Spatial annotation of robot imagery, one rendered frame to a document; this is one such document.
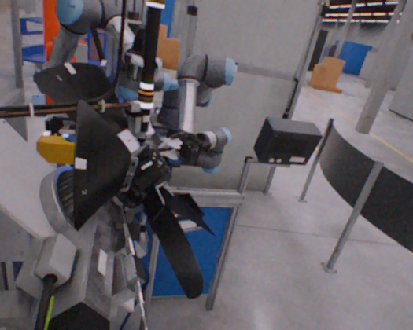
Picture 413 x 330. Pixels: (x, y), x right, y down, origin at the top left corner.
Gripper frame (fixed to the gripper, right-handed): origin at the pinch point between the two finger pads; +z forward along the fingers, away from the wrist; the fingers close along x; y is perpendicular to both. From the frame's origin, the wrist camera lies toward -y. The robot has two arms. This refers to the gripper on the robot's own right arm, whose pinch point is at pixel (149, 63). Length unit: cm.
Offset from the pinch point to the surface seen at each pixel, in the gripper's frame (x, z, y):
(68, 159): 20, -37, 46
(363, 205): -172, -36, 85
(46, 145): 28, -38, 41
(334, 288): -158, -20, 148
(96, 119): 14.9, 24.3, 7.6
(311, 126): -84, -22, 23
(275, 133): -63, -20, 26
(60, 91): 21.5, -1.2, 9.6
